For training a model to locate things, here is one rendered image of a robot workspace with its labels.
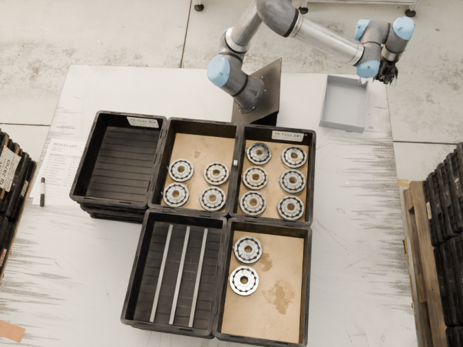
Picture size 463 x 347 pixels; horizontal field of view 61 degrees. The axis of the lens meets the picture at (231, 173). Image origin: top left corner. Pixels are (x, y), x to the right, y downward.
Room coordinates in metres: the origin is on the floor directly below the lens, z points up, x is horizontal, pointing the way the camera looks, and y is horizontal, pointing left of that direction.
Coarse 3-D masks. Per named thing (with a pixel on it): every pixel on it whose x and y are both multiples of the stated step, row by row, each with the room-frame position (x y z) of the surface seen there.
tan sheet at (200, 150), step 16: (176, 144) 0.86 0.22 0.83; (192, 144) 0.85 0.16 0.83; (208, 144) 0.85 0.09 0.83; (224, 144) 0.84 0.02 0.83; (192, 160) 0.77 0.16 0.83; (208, 160) 0.77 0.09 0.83; (224, 160) 0.76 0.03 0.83; (192, 192) 0.63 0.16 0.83; (192, 208) 0.56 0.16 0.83; (224, 208) 0.55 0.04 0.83
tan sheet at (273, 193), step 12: (276, 144) 0.82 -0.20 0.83; (288, 144) 0.82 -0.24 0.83; (276, 156) 0.77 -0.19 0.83; (264, 168) 0.72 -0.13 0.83; (276, 168) 0.71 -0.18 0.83; (276, 180) 0.66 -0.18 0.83; (240, 192) 0.62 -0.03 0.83; (264, 192) 0.61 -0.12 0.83; (276, 192) 0.61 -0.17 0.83; (252, 204) 0.56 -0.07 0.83; (264, 216) 0.51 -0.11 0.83; (276, 216) 0.51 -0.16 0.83
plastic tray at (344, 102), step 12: (336, 84) 1.21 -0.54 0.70; (348, 84) 1.20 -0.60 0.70; (360, 84) 1.19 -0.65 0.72; (324, 96) 1.11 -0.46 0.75; (336, 96) 1.14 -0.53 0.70; (348, 96) 1.13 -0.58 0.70; (360, 96) 1.13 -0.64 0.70; (324, 108) 1.07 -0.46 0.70; (336, 108) 1.07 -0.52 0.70; (348, 108) 1.06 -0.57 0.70; (360, 108) 1.06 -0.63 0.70; (324, 120) 0.97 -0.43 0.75; (336, 120) 1.00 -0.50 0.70; (348, 120) 1.00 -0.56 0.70; (360, 120) 0.99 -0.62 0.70; (360, 132) 0.93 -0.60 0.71
